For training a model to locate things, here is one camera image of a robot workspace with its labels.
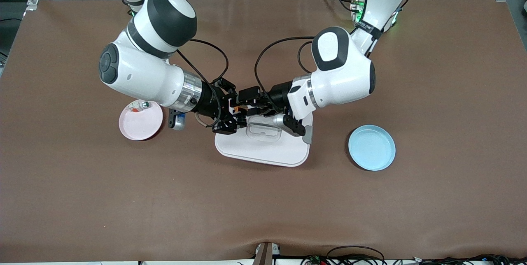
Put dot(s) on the light blue round plate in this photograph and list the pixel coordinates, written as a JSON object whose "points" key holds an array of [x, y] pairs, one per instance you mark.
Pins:
{"points": [[371, 147]]}

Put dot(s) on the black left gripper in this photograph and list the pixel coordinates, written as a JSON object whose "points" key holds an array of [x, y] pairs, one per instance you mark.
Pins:
{"points": [[279, 92]]}

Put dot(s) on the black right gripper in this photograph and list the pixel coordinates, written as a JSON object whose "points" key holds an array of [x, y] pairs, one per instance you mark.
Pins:
{"points": [[209, 105]]}

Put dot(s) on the metal table edge bracket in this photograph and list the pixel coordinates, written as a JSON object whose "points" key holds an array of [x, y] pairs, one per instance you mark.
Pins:
{"points": [[265, 254]]}

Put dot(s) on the white round plate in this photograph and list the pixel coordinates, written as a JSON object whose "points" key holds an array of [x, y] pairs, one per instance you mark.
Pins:
{"points": [[138, 127]]}

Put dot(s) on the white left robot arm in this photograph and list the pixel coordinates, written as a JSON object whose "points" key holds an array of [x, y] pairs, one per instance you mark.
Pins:
{"points": [[341, 75]]}

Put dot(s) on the white lidded storage box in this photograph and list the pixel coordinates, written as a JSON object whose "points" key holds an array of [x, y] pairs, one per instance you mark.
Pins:
{"points": [[263, 152]]}

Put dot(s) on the white and green push-button switch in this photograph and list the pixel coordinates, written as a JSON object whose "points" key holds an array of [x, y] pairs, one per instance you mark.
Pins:
{"points": [[138, 106]]}

